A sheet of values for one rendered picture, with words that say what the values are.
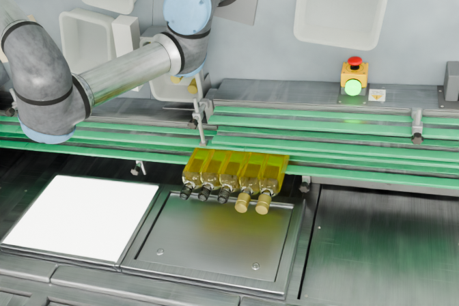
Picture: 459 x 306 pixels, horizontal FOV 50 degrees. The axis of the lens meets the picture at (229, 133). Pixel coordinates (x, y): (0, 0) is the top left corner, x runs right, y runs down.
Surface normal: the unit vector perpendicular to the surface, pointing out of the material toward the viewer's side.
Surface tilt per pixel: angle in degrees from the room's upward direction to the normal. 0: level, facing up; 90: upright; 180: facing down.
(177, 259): 91
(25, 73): 29
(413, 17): 0
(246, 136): 90
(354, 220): 90
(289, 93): 90
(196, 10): 4
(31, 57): 52
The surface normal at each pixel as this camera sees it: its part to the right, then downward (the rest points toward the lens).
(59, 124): 0.65, 0.62
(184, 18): -0.26, 0.55
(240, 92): -0.13, -0.80
